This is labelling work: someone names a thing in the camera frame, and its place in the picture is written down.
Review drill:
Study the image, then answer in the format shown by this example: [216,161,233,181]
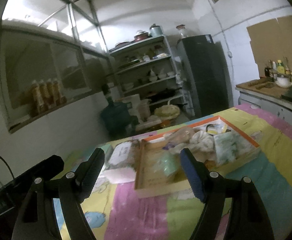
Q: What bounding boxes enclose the white clear packet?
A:
[202,123,232,136]

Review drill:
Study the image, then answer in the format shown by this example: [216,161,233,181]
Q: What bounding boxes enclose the cardboard box with orange rim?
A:
[134,115,261,198]

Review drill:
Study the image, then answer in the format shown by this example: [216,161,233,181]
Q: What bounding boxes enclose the white floral cloth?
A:
[186,130,217,160]

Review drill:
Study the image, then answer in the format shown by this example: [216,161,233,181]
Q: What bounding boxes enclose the white metal shelf rack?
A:
[108,35,195,120]

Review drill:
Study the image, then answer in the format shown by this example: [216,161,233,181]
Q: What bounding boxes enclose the glass jar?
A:
[176,24,189,39]

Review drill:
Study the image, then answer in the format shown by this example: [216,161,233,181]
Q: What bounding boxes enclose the white plastic bucket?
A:
[137,99,151,120]

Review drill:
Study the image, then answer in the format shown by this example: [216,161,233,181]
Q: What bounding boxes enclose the row of white ceramic dishes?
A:
[122,67,176,90]

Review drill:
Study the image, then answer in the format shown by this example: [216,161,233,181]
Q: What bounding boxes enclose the yellow plastic bag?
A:
[154,104,181,120]

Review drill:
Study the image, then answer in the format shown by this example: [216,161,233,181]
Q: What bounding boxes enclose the white wall cable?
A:
[211,0,235,100]

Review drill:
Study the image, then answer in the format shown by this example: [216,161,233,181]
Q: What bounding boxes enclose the dark grey refrigerator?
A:
[177,34,234,117]

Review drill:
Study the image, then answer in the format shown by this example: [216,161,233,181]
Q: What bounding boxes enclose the red pots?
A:
[133,30,151,42]

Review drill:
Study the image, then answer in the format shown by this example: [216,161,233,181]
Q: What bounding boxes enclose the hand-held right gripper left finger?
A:
[11,148,106,240]

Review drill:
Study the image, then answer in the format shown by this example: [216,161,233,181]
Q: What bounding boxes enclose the cardboard sheet on wall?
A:
[246,15,292,79]

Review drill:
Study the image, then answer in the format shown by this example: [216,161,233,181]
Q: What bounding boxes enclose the green egg-shaped soft toy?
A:
[152,152,184,180]

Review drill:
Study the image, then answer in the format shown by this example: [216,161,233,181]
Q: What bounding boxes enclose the kitchen counter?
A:
[236,79,292,128]

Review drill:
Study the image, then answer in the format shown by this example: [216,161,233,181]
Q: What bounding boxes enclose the pink white tissue pack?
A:
[101,166,136,184]

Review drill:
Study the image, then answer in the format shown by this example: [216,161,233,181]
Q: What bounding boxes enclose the teal enamel pot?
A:
[149,24,164,37]

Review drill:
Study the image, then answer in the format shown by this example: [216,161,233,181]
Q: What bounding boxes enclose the green white tissue box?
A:
[213,132,256,167]

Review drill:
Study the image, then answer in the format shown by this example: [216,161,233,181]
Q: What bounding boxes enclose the blue water jug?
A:
[100,97,133,134]

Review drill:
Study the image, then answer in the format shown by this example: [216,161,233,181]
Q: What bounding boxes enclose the cluster of condiment bottles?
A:
[264,57,292,80]

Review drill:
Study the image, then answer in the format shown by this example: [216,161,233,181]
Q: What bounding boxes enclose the floral tissue packet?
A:
[105,141,138,172]

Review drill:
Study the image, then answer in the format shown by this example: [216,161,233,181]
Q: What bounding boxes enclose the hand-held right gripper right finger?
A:
[180,148,275,240]

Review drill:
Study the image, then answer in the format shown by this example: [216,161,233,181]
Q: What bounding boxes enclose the white bowl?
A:
[276,77,292,88]

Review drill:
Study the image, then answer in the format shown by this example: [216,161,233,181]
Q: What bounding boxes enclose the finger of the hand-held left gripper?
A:
[11,155,64,193]

